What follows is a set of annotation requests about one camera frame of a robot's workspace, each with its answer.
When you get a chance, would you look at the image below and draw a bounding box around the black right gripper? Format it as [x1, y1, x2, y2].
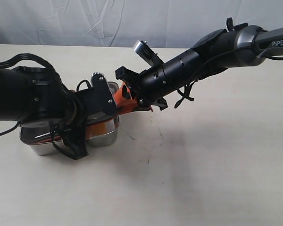
[114, 53, 200, 113]

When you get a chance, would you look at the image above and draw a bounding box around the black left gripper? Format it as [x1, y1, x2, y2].
[49, 94, 104, 160]

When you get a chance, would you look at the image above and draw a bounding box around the stainless steel lunch box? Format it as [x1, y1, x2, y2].
[18, 77, 119, 160]

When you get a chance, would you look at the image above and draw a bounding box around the dark transparent lunch box lid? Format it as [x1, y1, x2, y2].
[19, 76, 117, 146]

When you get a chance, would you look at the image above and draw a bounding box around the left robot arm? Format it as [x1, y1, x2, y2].
[0, 66, 110, 160]

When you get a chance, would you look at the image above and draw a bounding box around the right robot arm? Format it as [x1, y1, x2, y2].
[114, 18, 283, 114]

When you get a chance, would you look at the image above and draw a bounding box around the white backdrop cloth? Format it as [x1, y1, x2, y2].
[0, 0, 283, 48]

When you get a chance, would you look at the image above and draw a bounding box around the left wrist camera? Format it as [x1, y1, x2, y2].
[77, 73, 117, 118]

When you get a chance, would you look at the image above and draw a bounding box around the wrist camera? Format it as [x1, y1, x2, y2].
[133, 40, 164, 67]
[77, 73, 117, 118]

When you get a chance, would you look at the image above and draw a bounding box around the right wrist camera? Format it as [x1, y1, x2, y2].
[133, 40, 164, 67]

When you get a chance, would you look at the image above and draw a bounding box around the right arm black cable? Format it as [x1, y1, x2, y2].
[174, 47, 283, 109]

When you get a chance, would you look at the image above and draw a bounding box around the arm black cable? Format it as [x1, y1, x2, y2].
[174, 47, 283, 109]
[0, 53, 57, 139]

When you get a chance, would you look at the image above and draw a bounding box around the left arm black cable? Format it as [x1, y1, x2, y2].
[0, 53, 57, 139]

